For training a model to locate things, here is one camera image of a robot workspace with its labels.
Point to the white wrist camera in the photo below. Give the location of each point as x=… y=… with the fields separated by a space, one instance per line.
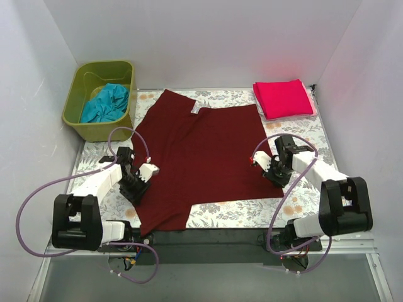
x=147 y=170
x=261 y=159

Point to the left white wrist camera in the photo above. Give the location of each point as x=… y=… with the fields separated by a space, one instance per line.
x=147 y=170

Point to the dark red t shirt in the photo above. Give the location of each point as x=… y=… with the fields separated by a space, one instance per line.
x=202 y=157

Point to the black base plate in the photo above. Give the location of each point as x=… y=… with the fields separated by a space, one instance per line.
x=212 y=245

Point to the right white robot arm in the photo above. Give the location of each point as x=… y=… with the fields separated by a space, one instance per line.
x=344 y=203

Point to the teal t shirt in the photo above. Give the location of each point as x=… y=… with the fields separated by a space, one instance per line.
x=110 y=104

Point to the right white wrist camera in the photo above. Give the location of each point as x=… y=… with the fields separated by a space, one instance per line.
x=261 y=159

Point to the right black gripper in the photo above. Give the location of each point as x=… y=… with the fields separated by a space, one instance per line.
x=278 y=177

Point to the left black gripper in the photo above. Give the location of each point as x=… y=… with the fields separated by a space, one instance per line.
x=133 y=190

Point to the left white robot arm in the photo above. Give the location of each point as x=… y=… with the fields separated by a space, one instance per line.
x=77 y=222

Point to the olive green plastic bin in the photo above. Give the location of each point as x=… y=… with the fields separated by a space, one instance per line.
x=87 y=82

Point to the folded pink t shirt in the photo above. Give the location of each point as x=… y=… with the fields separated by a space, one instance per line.
x=283 y=97

